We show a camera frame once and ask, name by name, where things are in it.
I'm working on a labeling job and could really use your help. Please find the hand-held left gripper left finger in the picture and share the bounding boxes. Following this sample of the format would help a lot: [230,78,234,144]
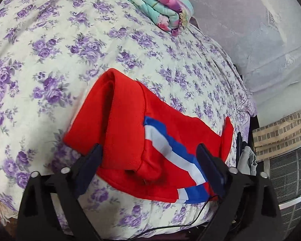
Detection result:
[16,144,103,241]

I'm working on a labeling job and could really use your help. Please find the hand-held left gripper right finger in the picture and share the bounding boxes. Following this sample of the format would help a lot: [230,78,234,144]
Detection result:
[196,144,284,241]

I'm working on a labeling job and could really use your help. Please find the red pants with striped band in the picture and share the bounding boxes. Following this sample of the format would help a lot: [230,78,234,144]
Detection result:
[63,68,234,204]

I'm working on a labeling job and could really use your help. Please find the grey cloth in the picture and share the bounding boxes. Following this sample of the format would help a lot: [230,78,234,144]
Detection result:
[237,146,258,176]

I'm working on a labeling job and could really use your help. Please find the brown checkered cloth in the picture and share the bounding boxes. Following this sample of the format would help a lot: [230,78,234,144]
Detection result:
[251,109,301,161]

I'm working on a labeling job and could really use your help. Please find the metal mesh appliance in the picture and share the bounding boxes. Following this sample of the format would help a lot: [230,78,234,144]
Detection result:
[264,141,301,229]

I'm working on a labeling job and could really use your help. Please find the purple floral bed sheet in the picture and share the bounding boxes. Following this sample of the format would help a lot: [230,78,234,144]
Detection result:
[0,0,257,234]

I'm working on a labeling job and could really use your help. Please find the white lace curtain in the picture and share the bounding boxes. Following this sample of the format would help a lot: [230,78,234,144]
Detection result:
[176,0,301,113]

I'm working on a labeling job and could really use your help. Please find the folded teal floral blanket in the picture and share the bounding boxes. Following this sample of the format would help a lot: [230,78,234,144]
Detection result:
[92,0,194,37]

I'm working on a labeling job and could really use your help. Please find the black cable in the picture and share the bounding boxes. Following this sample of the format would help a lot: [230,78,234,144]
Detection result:
[140,193,220,234]

